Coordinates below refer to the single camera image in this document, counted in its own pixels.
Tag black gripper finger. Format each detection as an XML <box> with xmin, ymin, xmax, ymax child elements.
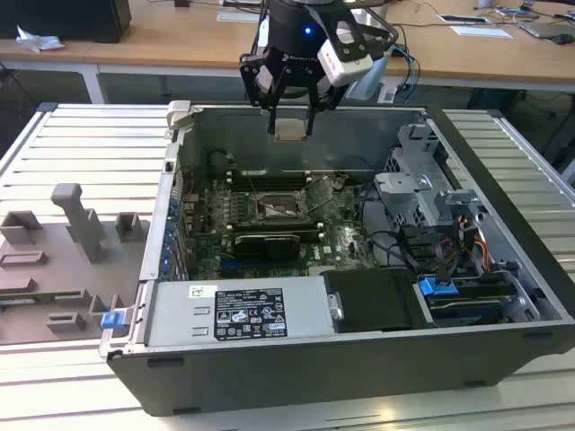
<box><xmin>305</xmin><ymin>66</ymin><xmax>348</xmax><ymax>136</ymax></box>
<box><xmin>239</xmin><ymin>52</ymin><xmax>279</xmax><ymax>136</ymax></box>

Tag small square silver CPU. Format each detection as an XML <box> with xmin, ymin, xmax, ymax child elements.
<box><xmin>274</xmin><ymin>118</ymin><xmax>311</xmax><ymax>143</ymax></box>

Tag black RAM slot bank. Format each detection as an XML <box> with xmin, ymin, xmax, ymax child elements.
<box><xmin>229</xmin><ymin>170</ymin><xmax>312</xmax><ymax>189</ymax></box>
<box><xmin>228</xmin><ymin>218</ymin><xmax>325</xmax><ymax>240</ymax></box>

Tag CPU socket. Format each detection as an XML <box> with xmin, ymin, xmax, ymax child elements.
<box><xmin>254</xmin><ymin>190</ymin><xmax>312</xmax><ymax>224</ymax></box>

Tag grey flat desk plate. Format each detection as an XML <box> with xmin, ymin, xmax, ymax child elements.
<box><xmin>217</xmin><ymin>12</ymin><xmax>267</xmax><ymax>23</ymax></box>

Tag wooden desk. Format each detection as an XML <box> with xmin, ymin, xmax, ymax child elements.
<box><xmin>0</xmin><ymin>0</ymin><xmax>575</xmax><ymax>95</ymax></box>

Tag black round board component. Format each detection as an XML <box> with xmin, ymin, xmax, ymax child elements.
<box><xmin>207</xmin><ymin>150</ymin><xmax>231</xmax><ymax>175</ymax></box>

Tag grey metal drive cage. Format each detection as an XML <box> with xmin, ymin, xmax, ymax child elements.
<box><xmin>372</xmin><ymin>123</ymin><xmax>486</xmax><ymax>230</ymax></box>

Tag green motherboard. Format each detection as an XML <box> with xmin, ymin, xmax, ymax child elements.
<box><xmin>179</xmin><ymin>170</ymin><xmax>383</xmax><ymax>279</ymax></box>

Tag black graphics card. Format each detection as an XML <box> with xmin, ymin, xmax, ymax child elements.
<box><xmin>233</xmin><ymin>233</ymin><xmax>301</xmax><ymax>264</ymax></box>

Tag white paper sheet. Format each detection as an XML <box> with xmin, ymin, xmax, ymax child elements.
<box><xmin>450</xmin><ymin>25</ymin><xmax>513</xmax><ymax>40</ymax></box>

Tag black box on desk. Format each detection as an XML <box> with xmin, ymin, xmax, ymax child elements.
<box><xmin>0</xmin><ymin>0</ymin><xmax>133</xmax><ymax>45</ymax></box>

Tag crumpled white paper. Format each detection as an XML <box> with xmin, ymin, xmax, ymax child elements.
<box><xmin>15</xmin><ymin>24</ymin><xmax>64</xmax><ymax>55</ymax></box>

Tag blue disk carrier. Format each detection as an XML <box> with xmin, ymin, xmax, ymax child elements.
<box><xmin>417</xmin><ymin>276</ymin><xmax>513</xmax><ymax>327</ymax></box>

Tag black power supply label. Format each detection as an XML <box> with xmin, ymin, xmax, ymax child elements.
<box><xmin>214</xmin><ymin>289</ymin><xmax>288</xmax><ymax>341</ymax></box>

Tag grey power supply unit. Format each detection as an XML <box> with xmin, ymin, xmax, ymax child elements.
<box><xmin>143</xmin><ymin>276</ymin><xmax>338</xmax><ymax>349</ymax></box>

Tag grey parts rack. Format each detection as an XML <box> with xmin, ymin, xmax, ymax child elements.
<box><xmin>0</xmin><ymin>182</ymin><xmax>152</xmax><ymax>347</ymax></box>

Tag open black PC case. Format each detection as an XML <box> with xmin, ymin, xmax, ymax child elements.
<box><xmin>99</xmin><ymin>101</ymin><xmax>575</xmax><ymax>417</ymax></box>

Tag green RAM stick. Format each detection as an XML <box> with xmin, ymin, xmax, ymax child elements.
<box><xmin>0</xmin><ymin>291</ymin><xmax>83</xmax><ymax>305</ymax></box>

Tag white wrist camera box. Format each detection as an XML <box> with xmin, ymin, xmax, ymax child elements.
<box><xmin>317</xmin><ymin>20</ymin><xmax>376</xmax><ymax>86</ymax></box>

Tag grey case latch handle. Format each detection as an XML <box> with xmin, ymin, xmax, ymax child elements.
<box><xmin>165</xmin><ymin>101</ymin><xmax>195</xmax><ymax>132</ymax></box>

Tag blue hanging cable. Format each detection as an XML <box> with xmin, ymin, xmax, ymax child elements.
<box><xmin>394</xmin><ymin>43</ymin><xmax>421</xmax><ymax>107</ymax></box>

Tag black cable bundle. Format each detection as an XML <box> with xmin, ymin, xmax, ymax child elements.
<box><xmin>358</xmin><ymin>183</ymin><xmax>450</xmax><ymax>288</ymax></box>

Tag orange and yellow wires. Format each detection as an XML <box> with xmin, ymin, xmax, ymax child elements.
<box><xmin>456</xmin><ymin>215</ymin><xmax>491</xmax><ymax>271</ymax></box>

